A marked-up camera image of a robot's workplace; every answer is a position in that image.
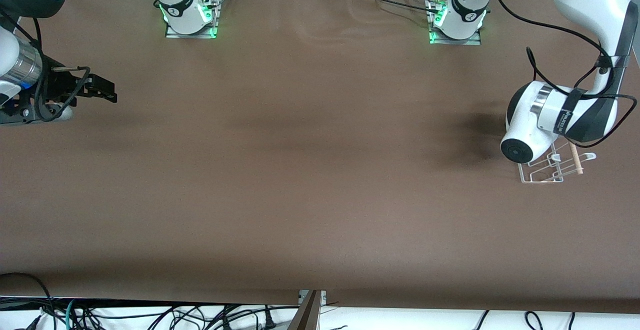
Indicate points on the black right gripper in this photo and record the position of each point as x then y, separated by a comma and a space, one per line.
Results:
59, 89

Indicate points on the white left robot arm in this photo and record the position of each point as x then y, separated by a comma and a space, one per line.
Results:
525, 120

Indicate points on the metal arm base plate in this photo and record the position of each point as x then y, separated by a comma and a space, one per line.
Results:
457, 42
190, 35

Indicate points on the black power plug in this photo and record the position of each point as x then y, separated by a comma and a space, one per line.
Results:
270, 322

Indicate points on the wooden table beam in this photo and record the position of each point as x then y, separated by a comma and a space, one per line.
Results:
307, 315

